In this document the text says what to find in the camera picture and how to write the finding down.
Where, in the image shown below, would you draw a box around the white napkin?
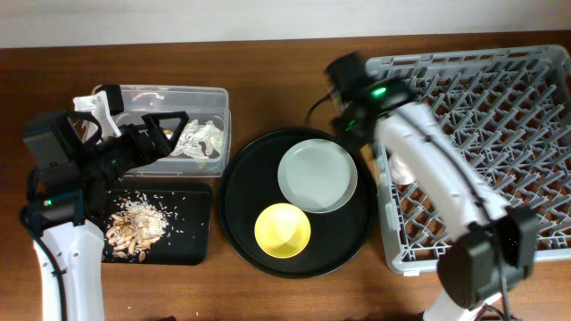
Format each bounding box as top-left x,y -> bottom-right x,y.
170,119 -> 223,160

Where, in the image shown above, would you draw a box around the food scraps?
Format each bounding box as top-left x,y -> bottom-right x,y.
103,190 -> 185,263

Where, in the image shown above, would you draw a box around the pink plastic cup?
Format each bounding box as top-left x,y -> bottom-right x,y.
388,154 -> 416,185

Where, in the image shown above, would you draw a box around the grey round plate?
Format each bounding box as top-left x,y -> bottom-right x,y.
277,138 -> 359,214

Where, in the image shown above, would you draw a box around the yellow bowl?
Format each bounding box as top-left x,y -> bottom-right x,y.
253,203 -> 311,259

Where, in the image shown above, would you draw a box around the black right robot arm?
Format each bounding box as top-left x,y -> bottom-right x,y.
325,53 -> 539,320

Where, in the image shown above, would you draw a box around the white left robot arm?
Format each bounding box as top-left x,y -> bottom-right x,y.
19,85 -> 189,320

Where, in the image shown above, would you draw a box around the grey dishwasher rack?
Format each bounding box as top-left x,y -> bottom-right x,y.
366,45 -> 570,262

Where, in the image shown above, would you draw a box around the clear plastic bin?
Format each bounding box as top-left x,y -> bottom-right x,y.
78,84 -> 233,177

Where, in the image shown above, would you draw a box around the black rectangular tray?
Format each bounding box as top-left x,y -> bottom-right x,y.
103,180 -> 213,266

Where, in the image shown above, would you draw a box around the black round tray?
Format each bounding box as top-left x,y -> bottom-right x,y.
218,128 -> 378,279

